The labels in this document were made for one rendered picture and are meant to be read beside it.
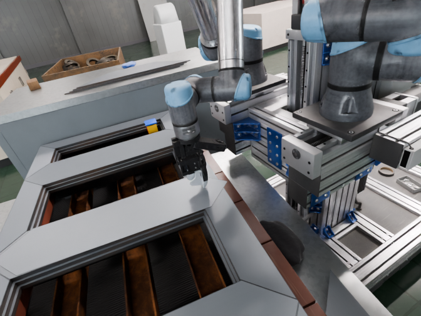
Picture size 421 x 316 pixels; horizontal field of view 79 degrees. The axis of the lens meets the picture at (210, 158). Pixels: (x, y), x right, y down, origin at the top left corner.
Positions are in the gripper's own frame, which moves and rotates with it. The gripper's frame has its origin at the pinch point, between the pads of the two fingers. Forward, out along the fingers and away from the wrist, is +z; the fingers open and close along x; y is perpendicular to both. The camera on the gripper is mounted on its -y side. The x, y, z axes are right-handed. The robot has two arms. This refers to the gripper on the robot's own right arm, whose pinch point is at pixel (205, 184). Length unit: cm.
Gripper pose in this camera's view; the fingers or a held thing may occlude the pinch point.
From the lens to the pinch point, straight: 87.9
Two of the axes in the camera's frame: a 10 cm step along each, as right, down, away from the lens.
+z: 1.5, 8.2, 5.5
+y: -9.3, 3.1, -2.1
